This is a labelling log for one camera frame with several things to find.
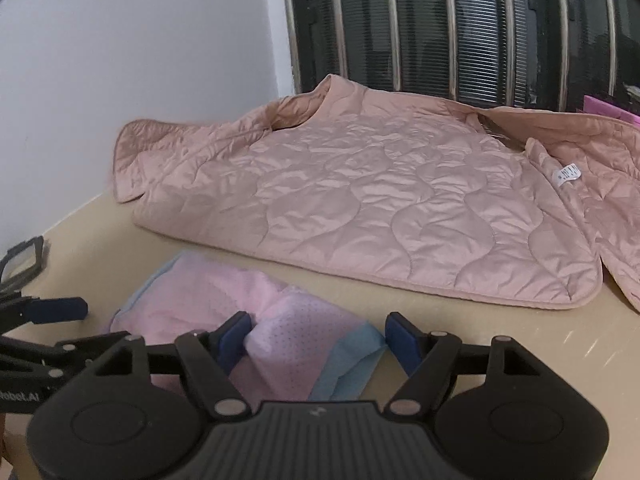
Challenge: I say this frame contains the black frame on table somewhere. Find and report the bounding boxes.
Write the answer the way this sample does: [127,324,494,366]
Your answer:
[0,235,44,292]

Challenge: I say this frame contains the pink quilted jacket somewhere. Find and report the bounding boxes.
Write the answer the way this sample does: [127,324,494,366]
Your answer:
[113,75,639,310]

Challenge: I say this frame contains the pink blue mesh garment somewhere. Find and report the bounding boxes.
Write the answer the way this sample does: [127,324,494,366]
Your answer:
[110,252,386,406]

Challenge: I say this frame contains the white jacket care label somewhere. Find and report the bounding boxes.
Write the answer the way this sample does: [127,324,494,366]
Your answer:
[552,162,582,186]

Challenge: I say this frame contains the magenta flat box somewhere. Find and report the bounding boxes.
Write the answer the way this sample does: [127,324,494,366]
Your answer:
[582,96,640,127]

